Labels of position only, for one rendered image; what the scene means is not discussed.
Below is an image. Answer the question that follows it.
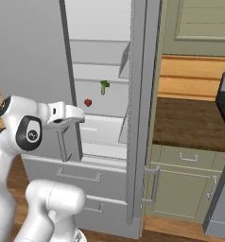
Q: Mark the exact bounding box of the grey handle of wide door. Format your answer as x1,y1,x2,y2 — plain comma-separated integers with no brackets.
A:
56,120,83,164

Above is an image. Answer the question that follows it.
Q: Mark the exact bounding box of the silver cupboard door handle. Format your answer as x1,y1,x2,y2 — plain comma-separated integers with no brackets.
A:
206,175,218,200

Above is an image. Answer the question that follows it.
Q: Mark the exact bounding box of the grey large door bin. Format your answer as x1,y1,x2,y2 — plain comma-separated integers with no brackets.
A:
117,105,130,146

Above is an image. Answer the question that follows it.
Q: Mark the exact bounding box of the grey narrow fridge door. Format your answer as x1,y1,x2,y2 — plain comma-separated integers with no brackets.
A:
126,0,164,225

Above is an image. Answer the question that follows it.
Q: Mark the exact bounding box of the grey tall freezer drawer front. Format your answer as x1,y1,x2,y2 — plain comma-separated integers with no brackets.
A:
21,153,129,204

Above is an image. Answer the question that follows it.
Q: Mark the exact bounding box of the grey and black stove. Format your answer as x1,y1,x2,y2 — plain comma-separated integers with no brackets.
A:
201,67,225,242

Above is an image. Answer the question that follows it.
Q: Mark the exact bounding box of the olive wall cupboard door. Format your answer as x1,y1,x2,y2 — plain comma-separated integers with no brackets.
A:
162,0,225,59

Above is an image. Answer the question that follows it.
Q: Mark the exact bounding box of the grey handle of narrow door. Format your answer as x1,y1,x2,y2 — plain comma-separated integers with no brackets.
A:
142,164,162,204

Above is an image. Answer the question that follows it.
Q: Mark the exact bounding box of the green leafy vegetable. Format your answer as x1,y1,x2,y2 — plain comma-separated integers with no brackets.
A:
99,79,112,96

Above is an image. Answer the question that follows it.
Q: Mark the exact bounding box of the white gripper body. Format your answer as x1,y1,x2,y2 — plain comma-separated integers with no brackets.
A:
64,105,86,126

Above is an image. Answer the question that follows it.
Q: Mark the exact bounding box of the grey small door bin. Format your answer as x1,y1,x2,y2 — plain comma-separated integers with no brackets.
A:
117,43,131,80

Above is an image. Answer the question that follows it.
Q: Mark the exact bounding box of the red strawberry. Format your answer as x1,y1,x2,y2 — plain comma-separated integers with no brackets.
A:
83,98,94,108

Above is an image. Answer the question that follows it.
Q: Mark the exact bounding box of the grey wide fridge door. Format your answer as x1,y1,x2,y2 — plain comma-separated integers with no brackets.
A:
0,0,84,163

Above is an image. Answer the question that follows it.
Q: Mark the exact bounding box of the olive base cupboard door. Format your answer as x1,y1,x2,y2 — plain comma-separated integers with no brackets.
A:
147,162,225,225

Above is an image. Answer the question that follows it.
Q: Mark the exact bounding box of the grey fridge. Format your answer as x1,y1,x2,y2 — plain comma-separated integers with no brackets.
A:
59,0,141,240

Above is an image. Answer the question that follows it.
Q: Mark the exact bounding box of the white fridge crisper drawer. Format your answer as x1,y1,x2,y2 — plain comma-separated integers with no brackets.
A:
79,113,129,160

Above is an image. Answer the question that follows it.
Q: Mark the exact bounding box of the olive drawer front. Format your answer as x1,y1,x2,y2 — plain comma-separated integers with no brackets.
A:
160,144,225,173

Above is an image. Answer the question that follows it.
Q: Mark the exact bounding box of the silver drawer handle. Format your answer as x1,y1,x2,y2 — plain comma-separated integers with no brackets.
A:
178,152,199,163

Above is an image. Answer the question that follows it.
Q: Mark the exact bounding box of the grey short freezer drawer handle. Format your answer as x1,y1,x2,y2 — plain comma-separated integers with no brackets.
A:
83,202,105,215

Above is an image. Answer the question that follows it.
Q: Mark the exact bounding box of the grey low freezer drawer front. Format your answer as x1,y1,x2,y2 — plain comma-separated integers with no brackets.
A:
74,194,141,240

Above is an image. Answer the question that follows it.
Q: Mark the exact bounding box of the grey long freezer drawer handle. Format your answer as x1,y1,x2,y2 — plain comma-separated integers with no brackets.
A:
56,166,103,184

